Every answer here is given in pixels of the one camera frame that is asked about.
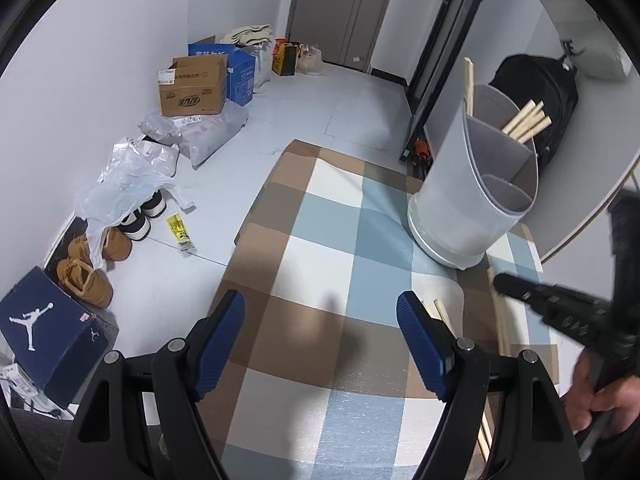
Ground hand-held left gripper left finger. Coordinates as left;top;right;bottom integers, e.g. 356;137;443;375
59;289;247;480

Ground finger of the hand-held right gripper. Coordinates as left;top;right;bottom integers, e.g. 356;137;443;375
607;192;640;311
492;272;640;361

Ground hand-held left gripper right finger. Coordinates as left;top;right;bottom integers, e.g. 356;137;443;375
396;290;586;480

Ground grey utensil holder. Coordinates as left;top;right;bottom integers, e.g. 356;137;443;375
407;84;540;270

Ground person's right hand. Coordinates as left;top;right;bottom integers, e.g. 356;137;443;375
570;347;640;436

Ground yellow packet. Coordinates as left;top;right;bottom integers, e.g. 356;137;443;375
166;214;195;255

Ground checkered tablecloth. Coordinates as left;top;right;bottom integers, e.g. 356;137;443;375
210;139;561;480

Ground white black sneaker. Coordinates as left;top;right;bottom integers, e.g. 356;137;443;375
140;191;167;219
117;210;152;241

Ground dark blue shoe box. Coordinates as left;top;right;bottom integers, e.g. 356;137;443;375
0;266;110;399

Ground clear thin plastic bag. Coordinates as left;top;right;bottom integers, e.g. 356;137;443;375
74;165;196;271

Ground orange black tool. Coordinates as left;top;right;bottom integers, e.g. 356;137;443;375
407;140;434;166

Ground black backpack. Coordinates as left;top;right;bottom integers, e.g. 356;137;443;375
487;54;580;171

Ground white cardboard box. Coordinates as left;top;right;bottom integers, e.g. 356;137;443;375
0;362;66;418

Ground grey plastic mailer bag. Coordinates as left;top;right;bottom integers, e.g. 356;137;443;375
177;105;249;168

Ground clear wrinkled labelled bag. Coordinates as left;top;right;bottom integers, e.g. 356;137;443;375
139;110;201;149

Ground white crossbody bag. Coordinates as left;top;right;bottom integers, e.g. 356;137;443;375
532;0;628;81

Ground brown cardboard box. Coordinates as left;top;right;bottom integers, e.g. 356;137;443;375
159;55;228;118

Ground blue cardboard box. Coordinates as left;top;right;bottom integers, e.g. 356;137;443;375
187;35;257;107

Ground black door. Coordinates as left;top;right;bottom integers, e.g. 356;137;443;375
400;0;496;161

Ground white plastic bag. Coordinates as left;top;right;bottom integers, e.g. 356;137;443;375
247;42;274;94

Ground yellow red paper bag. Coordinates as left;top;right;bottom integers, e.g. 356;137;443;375
271;40;301;77

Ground beige tote bag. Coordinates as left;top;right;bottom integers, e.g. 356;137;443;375
296;44;323;76

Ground beige folded clothes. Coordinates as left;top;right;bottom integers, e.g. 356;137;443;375
222;24;273;49

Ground grey door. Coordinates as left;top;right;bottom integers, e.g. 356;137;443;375
290;0;403;68

